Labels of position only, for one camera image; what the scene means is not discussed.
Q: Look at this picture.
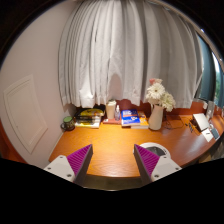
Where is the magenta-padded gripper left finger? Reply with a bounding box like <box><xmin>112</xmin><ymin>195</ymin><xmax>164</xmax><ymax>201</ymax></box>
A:
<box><xmin>43</xmin><ymin>143</ymin><xmax>94</xmax><ymax>186</ymax></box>

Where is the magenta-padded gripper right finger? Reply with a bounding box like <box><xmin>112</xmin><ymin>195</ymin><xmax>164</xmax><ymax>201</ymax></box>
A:
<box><xmin>133</xmin><ymin>143</ymin><xmax>183</xmax><ymax>185</ymax></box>

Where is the dark grey computer mouse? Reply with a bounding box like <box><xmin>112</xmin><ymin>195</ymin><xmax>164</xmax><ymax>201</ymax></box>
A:
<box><xmin>147</xmin><ymin>146</ymin><xmax>167</xmax><ymax>158</ymax></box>

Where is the white and grey mouse pad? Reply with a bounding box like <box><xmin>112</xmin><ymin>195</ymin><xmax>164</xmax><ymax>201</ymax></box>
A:
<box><xmin>139</xmin><ymin>141</ymin><xmax>172</xmax><ymax>160</ymax></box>

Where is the white yellow-edged book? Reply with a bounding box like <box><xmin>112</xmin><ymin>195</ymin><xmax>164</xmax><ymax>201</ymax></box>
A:
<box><xmin>74</xmin><ymin>120</ymin><xmax>101</xmax><ymax>129</ymax></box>

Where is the dark green mug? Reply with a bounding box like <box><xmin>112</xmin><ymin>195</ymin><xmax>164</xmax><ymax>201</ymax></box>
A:
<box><xmin>60</xmin><ymin>115</ymin><xmax>76</xmax><ymax>132</ymax></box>

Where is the orange yellow book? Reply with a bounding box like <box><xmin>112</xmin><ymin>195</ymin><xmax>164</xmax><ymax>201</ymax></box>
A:
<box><xmin>130</xmin><ymin>111</ymin><xmax>150</xmax><ymax>130</ymax></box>

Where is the white ceramic vase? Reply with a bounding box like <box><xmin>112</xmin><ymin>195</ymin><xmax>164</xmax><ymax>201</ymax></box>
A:
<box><xmin>148</xmin><ymin>103</ymin><xmax>165</xmax><ymax>131</ymax></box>

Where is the blue covered book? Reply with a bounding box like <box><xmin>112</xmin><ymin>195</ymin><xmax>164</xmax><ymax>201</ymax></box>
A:
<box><xmin>120</xmin><ymin>108</ymin><xmax>141</xmax><ymax>128</ymax></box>

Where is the yellow covered book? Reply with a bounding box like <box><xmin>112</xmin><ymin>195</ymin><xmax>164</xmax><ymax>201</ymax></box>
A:
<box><xmin>77</xmin><ymin>107</ymin><xmax>105</xmax><ymax>118</ymax></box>

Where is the red notebook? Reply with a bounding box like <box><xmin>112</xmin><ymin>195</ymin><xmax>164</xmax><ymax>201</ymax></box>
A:
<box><xmin>102</xmin><ymin>117</ymin><xmax>123</xmax><ymax>125</ymax></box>

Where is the small clear spray bottle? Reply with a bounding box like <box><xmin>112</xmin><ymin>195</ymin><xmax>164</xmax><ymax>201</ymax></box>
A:
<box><xmin>114</xmin><ymin>104</ymin><xmax>122</xmax><ymax>121</ymax></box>

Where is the cream lidded tumbler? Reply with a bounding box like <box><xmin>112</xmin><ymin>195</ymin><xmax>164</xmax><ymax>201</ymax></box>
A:
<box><xmin>105</xmin><ymin>99</ymin><xmax>118</xmax><ymax>120</ymax></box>

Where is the small white box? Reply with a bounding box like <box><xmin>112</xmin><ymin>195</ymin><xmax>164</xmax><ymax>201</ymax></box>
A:
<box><xmin>201</xmin><ymin>128</ymin><xmax>216</xmax><ymax>143</ymax></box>

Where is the white flat device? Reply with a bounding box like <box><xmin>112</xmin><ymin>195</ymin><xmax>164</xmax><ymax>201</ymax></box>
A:
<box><xmin>192</xmin><ymin>112</ymin><xmax>211</xmax><ymax>132</ymax></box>

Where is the white flower bouquet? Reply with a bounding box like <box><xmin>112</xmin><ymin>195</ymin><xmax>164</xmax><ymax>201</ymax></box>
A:
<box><xmin>145</xmin><ymin>78</ymin><xmax>177</xmax><ymax>113</ymax></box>

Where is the white pleated curtain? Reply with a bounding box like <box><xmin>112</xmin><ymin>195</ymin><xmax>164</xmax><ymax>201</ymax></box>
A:
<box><xmin>58</xmin><ymin>0</ymin><xmax>204</xmax><ymax>109</ymax></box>

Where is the black cable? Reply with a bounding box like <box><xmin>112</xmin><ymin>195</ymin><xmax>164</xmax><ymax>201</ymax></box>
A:
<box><xmin>163</xmin><ymin>114</ymin><xmax>186</xmax><ymax>130</ymax></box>

